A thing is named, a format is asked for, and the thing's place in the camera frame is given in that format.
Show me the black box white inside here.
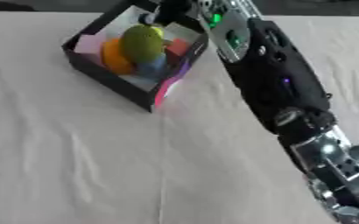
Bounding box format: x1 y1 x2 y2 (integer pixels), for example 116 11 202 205
60 2 210 114

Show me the green toy pear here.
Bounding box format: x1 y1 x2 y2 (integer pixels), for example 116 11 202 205
118 24 167 64

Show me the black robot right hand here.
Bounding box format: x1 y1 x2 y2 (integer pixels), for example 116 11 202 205
135 0 203 26

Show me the red block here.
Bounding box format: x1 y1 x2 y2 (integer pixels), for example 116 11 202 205
162 38 192 64

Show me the orange toy fruit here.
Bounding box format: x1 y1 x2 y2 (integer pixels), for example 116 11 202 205
101 38 137 75

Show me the blue block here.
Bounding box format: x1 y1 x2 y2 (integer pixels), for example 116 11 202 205
133 53 171 81

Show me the pink block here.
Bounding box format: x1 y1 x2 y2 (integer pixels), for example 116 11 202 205
72 33 108 64

